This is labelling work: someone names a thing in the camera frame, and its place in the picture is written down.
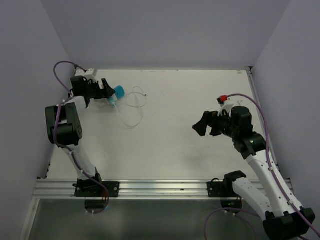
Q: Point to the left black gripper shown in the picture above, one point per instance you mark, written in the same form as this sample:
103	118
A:
107	92

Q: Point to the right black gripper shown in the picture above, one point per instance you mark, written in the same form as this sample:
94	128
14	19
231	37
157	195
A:
212	118

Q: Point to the teal usb charger plug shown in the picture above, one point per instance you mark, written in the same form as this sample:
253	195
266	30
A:
112	101

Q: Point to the white cube power socket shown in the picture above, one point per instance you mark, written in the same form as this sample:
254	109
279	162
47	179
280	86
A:
100	103

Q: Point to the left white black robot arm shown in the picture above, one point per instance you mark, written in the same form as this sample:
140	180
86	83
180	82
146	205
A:
64	127

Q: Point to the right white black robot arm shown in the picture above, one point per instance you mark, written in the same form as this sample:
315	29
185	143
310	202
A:
282	215

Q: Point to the blue square plug adapter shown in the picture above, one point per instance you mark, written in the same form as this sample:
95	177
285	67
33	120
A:
119	92

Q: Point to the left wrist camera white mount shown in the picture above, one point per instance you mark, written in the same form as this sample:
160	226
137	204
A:
89	74

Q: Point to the right wrist camera red mount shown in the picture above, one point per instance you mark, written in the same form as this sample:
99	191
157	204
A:
226	105

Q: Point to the right side aluminium rail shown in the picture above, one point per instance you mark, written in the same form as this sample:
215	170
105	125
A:
261	112

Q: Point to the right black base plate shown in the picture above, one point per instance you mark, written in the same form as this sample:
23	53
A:
217	188

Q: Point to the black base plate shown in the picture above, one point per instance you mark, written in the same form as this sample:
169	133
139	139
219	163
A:
217	188
88	189

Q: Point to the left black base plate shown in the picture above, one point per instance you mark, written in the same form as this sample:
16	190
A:
88	189

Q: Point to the aluminium extrusion rail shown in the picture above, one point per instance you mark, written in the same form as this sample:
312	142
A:
61	189

